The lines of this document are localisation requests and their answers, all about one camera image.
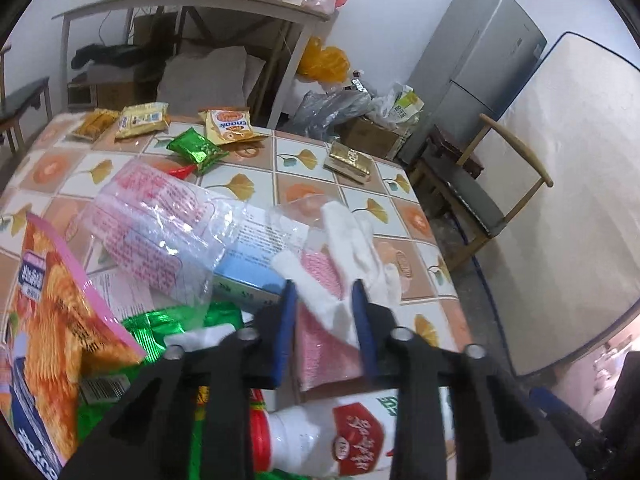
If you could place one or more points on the brown-orange snack packet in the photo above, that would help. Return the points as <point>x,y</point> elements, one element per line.
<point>95,124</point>

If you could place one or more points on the small pink-printed plastic bag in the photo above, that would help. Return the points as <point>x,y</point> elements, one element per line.
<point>320,350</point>

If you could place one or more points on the gold foil packet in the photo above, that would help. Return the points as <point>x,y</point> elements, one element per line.
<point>348,162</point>

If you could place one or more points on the small green snack packet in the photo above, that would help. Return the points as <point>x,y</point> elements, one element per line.
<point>195,147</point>

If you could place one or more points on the blue and white cardboard box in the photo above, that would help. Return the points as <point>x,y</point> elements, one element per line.
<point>240,270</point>

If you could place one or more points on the dark wooden stool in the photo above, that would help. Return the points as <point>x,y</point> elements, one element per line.
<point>450,145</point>

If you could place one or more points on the pale yellow snack packet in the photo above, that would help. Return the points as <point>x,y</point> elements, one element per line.
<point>142,119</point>

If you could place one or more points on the yellow plastic bag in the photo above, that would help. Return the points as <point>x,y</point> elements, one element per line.
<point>322,62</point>

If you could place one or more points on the grey refrigerator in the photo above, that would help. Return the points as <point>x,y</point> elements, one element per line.
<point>475,60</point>

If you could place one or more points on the yellow and orange snack packet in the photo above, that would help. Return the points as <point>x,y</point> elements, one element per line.
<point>227,125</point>

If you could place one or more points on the wooden chair with black seat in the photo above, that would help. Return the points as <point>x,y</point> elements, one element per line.
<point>470,190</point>

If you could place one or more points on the wooden chair with grey seat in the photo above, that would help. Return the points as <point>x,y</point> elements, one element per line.
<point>25,100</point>

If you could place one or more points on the cardboard box on floor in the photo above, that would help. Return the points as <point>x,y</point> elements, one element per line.
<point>370,135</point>

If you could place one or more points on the white printed paper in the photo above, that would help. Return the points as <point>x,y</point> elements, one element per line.
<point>115,295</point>

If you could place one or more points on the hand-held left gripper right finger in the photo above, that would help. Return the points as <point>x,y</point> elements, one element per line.
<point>362,330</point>

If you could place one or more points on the grey side table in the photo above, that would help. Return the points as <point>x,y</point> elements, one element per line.
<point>200,0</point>

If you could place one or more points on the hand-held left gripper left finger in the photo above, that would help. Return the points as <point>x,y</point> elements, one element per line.
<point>282,330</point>

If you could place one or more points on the grey plastic bag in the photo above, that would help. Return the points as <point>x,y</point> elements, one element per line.
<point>330,110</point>

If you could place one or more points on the white and green paper bag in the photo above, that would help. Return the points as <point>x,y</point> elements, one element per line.
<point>407,102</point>

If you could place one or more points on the white cotton glove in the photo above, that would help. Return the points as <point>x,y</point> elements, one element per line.
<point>350,255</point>

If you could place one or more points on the orange chip bag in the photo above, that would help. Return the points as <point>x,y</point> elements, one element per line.
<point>50,320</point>

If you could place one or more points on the cardboard box under side table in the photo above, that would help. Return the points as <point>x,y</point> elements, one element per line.
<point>107,92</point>

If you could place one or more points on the grey-white sack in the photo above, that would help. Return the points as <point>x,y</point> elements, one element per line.
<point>210,80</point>

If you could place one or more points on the clear pink-printed plastic bag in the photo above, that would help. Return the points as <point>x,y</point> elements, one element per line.
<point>150,220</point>

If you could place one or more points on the white bottle with red label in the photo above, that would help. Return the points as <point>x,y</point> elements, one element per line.
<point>300,435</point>

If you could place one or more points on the red snack packet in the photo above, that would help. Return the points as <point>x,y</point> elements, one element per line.
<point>180,171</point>

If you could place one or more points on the large green foil packet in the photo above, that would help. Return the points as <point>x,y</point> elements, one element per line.
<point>145,327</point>

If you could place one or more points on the white mattress with blue edge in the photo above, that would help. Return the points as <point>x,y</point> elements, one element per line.
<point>575,185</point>

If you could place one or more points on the black cloth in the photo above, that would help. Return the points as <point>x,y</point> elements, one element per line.
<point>105,55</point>

